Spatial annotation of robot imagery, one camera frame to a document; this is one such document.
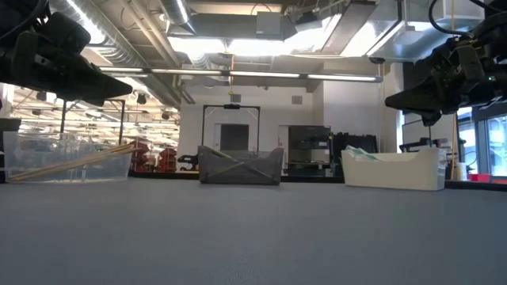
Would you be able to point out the ceiling light strip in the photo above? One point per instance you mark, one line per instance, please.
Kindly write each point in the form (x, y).
(261, 74)

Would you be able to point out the grey translucent bin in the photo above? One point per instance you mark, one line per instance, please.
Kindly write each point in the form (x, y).
(241, 174)

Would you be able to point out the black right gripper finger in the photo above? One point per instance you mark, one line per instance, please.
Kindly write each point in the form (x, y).
(431, 118)
(420, 97)

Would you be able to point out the black chair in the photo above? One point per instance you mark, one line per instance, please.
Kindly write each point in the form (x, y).
(8, 124)

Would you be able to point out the black equipment rack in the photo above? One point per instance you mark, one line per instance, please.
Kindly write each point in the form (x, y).
(356, 142)

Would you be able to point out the white plastic bin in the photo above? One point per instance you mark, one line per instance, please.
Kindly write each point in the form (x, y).
(396, 174)

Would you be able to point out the red cart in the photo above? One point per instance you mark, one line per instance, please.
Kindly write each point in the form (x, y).
(168, 158)

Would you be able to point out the pale green utensil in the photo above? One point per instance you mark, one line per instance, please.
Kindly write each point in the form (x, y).
(372, 157)
(356, 153)

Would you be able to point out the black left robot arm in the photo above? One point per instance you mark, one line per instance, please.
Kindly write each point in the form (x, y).
(16, 14)

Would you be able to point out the yellow pole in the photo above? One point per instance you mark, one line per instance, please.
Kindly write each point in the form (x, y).
(454, 150)

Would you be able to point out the black background robot arm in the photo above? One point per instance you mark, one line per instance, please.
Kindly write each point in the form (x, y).
(189, 159)

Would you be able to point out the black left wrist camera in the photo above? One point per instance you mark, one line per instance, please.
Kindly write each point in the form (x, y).
(65, 33)

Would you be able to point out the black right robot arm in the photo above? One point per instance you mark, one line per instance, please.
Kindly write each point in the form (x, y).
(497, 10)

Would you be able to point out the black shelf cabinet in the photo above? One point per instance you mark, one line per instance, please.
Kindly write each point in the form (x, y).
(309, 150)

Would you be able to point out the silver ventilation duct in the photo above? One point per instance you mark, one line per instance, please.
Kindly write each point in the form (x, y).
(130, 43)

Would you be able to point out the ceiling security camera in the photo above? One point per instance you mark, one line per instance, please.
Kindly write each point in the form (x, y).
(377, 60)

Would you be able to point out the black metal frame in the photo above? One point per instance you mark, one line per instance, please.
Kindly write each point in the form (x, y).
(231, 107)
(63, 118)

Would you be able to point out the red box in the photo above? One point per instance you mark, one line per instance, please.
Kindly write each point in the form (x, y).
(478, 177)

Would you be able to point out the clear plastic bin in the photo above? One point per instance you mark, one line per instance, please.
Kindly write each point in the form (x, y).
(99, 170)

